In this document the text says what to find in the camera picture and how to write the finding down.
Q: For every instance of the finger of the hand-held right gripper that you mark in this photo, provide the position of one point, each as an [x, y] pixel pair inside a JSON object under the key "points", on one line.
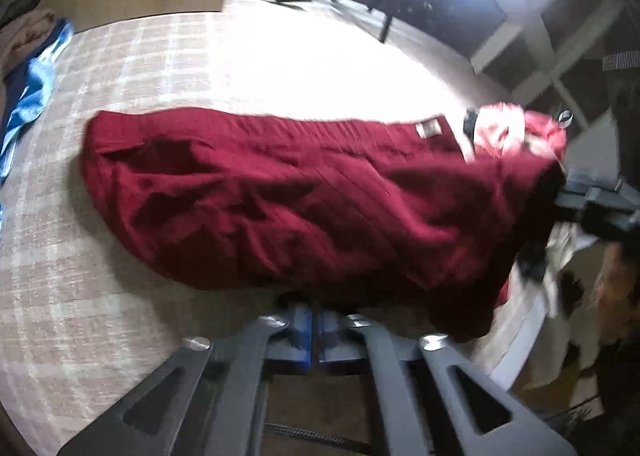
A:
{"points": [[595, 208], [595, 181]]}

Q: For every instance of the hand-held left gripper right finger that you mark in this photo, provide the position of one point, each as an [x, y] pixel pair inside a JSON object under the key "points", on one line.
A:
{"points": [[332, 342]]}

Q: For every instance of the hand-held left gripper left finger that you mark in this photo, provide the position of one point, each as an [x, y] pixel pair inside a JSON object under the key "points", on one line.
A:
{"points": [[299, 338]]}

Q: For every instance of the dark red knit sweater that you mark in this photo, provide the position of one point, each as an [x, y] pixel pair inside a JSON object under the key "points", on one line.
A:
{"points": [[280, 206]]}

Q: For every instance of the person's right forearm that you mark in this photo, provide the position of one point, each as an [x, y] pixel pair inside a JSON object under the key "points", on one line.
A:
{"points": [[620, 291]]}

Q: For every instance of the pink white cloth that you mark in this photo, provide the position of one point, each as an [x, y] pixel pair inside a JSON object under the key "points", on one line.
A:
{"points": [[497, 128]]}

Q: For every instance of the beige plaid blanket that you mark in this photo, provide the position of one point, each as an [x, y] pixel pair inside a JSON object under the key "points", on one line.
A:
{"points": [[250, 66]]}

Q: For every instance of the light blue cloth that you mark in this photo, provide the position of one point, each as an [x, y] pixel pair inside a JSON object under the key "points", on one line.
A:
{"points": [[32, 96]]}

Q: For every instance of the beige cloth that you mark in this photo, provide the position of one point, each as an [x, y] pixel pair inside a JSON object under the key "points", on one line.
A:
{"points": [[25, 38]]}

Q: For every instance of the white shelf frame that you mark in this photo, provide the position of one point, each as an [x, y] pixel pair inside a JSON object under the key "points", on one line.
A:
{"points": [[540, 61]]}

